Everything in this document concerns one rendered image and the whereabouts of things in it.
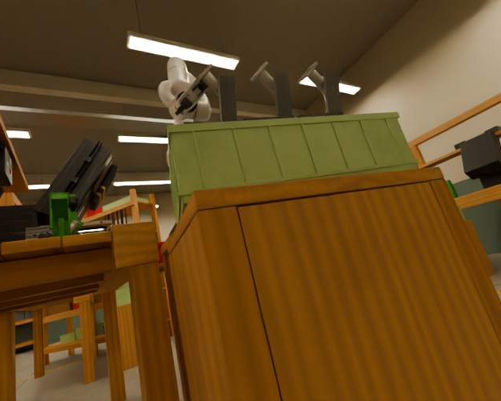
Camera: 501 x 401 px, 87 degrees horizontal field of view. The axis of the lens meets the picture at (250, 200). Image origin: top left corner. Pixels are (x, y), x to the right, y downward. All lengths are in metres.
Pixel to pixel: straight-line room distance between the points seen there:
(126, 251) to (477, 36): 5.87
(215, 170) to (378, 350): 0.45
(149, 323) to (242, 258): 0.61
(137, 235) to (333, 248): 0.70
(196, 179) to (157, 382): 0.70
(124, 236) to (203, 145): 0.54
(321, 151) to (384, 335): 0.40
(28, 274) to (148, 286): 0.35
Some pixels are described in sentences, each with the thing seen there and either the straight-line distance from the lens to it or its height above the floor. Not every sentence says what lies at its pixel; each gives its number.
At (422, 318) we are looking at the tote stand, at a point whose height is 0.47.
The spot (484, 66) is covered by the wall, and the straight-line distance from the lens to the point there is 5.90.
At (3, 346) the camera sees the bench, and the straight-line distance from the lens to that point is 2.41.
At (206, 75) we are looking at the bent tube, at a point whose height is 1.15.
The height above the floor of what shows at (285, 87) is 1.10.
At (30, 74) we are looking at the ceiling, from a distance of 6.06.
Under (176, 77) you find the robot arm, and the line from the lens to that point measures 1.27.
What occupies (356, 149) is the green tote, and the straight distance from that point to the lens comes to 0.71.
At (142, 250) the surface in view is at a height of 0.80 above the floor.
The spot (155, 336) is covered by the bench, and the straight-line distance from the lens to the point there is 1.01.
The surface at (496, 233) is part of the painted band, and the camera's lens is 5.69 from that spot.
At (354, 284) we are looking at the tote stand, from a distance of 0.55.
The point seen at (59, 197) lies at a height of 1.12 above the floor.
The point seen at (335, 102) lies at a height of 1.06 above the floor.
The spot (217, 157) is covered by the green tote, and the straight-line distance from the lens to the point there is 0.56.
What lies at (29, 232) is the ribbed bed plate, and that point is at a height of 1.06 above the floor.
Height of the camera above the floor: 0.64
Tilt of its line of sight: 15 degrees up
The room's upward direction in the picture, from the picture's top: 14 degrees counter-clockwise
